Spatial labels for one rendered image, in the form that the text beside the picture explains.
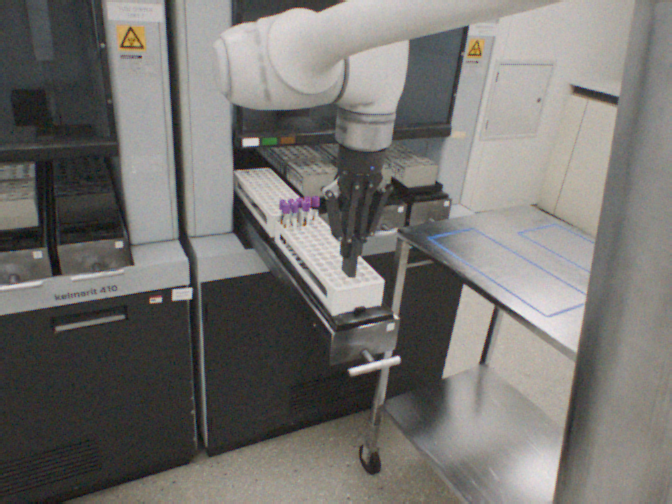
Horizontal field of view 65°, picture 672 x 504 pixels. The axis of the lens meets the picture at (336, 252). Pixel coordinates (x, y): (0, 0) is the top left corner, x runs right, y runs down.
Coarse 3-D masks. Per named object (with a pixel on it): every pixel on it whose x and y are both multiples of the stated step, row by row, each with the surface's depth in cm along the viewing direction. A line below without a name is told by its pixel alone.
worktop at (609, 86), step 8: (576, 80) 307; (584, 80) 309; (592, 80) 312; (600, 80) 314; (608, 80) 317; (616, 80) 320; (592, 88) 298; (600, 88) 294; (608, 88) 290; (616, 88) 292
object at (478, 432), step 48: (432, 240) 120; (480, 240) 122; (528, 240) 124; (576, 240) 127; (480, 288) 104; (528, 288) 104; (576, 288) 106; (576, 336) 91; (384, 384) 145; (432, 384) 157; (480, 384) 159; (432, 432) 141; (480, 432) 142; (528, 432) 144; (480, 480) 128; (528, 480) 130
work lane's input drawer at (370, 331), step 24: (240, 216) 130; (264, 240) 116; (288, 264) 106; (288, 288) 105; (312, 312) 95; (360, 312) 93; (384, 312) 93; (336, 336) 89; (360, 336) 92; (384, 336) 94; (336, 360) 92; (384, 360) 92
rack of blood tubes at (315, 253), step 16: (320, 224) 112; (288, 240) 106; (304, 240) 105; (320, 240) 106; (336, 240) 106; (288, 256) 107; (304, 256) 100; (320, 256) 100; (336, 256) 100; (304, 272) 101; (320, 272) 94; (336, 272) 96; (368, 272) 97; (320, 288) 100; (336, 288) 90; (352, 288) 90; (368, 288) 92; (336, 304) 91; (352, 304) 92; (368, 304) 94
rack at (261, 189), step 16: (240, 176) 133; (256, 176) 135; (272, 176) 135; (240, 192) 134; (256, 192) 125; (272, 192) 127; (288, 192) 126; (256, 208) 131; (272, 208) 118; (272, 224) 115
